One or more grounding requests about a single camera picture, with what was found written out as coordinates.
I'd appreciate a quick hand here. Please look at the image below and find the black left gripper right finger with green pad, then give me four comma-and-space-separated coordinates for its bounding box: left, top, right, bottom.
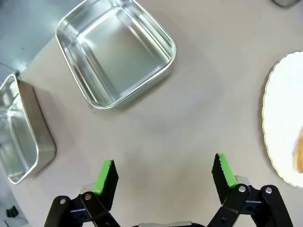
205, 153, 294, 227

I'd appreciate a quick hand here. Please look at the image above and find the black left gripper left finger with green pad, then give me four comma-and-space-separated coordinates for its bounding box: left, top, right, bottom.
43, 159, 122, 227

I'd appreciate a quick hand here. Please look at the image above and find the rectangular stainless steel container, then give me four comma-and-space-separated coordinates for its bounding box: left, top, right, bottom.
55, 0, 178, 110
0, 73, 57, 185

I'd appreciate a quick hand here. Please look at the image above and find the golden brown croissant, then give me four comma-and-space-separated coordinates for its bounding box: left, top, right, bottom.
293, 132, 303, 174

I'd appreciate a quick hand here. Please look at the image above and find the white scalloped plate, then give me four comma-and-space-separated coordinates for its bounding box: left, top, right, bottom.
261, 51, 303, 189

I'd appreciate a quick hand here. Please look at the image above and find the small black object on floor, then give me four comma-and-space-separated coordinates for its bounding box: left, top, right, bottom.
5, 205, 18, 218

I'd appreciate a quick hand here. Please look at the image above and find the thin black cable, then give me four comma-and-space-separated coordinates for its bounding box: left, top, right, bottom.
0, 62, 20, 77

